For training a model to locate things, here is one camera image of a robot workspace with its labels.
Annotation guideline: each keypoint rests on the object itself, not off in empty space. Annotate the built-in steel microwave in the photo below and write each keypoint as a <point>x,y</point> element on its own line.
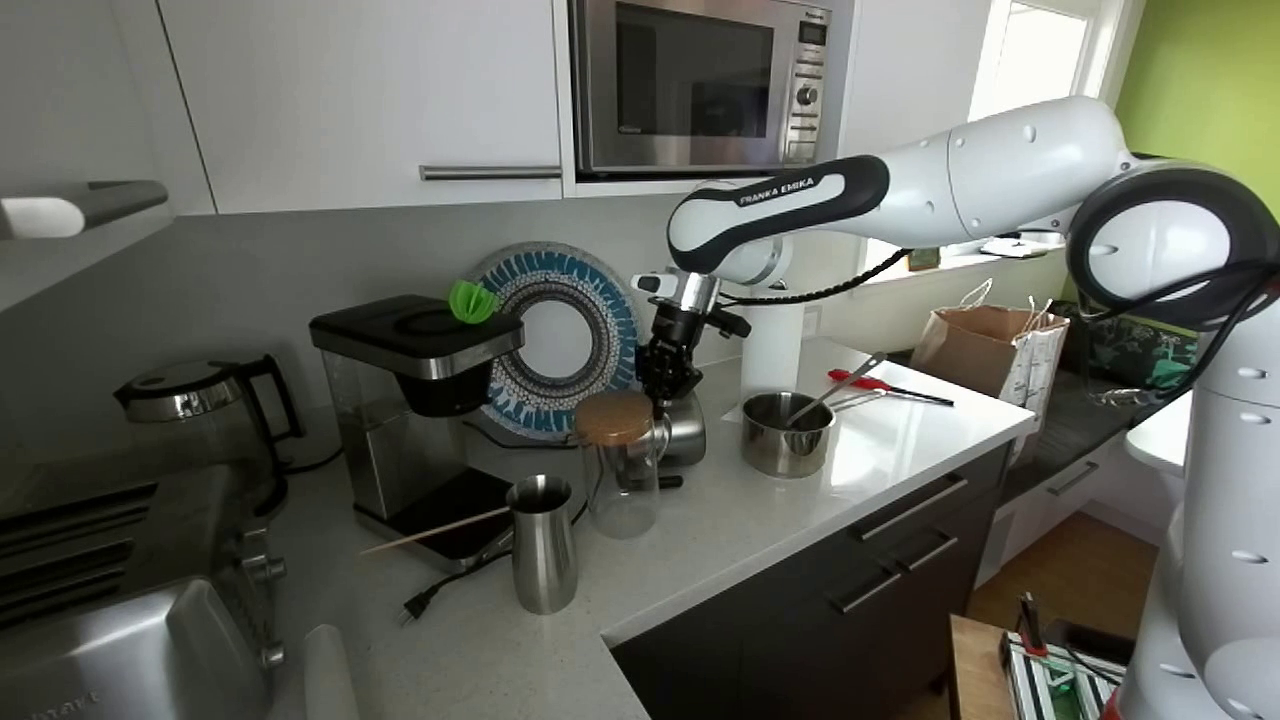
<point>694,83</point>

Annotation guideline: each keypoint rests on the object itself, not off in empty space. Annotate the stainless steel toaster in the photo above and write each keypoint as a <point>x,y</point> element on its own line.
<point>121,642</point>

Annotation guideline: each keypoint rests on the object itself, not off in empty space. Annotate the dark lower cabinet drawers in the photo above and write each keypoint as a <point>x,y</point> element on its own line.
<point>802,614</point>

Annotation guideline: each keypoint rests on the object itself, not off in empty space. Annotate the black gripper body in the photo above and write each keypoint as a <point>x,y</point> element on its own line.
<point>683,339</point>

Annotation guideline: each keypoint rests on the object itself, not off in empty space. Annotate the black steel coffee maker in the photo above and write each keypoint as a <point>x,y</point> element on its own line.
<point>402,344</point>

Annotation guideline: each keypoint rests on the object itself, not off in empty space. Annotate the small green object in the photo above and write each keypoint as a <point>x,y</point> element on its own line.
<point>475,302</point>

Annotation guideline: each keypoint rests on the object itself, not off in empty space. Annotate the clear glass jug cork lid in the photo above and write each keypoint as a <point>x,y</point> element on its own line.
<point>616,420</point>

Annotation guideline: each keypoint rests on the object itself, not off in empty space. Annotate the blue patterned plate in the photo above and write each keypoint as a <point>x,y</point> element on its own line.
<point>564,287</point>

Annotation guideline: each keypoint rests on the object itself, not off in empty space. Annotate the wooden table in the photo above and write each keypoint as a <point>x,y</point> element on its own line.
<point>983,674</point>

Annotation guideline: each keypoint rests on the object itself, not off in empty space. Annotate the stainless steel cup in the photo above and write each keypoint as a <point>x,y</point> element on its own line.
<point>547,554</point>

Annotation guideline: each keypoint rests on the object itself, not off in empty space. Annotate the green electronics clutter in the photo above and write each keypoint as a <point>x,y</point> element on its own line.
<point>1146,354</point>

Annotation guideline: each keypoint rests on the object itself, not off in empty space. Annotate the bright window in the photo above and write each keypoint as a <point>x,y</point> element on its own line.
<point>1041,52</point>

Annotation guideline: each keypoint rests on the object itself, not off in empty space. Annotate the box of tools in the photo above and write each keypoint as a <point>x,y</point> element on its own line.
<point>1052,674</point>

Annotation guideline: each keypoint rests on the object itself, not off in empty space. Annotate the white rounded object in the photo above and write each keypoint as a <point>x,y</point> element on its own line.
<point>41,219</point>

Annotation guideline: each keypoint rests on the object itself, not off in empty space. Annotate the wooden chopstick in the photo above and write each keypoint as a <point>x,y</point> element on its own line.
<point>442,531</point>

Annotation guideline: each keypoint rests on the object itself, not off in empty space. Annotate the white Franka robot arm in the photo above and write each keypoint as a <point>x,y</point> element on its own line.
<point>1013,175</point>

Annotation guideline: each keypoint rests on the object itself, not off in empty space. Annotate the stainless steel saucepan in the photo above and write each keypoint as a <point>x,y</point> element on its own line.
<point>781,447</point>

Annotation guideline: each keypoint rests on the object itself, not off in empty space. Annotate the white upper cabinet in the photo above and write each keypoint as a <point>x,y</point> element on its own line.
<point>83,95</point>
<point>363,95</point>

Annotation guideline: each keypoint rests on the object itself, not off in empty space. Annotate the white paper towel roll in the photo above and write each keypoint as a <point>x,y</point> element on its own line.
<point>770,354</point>

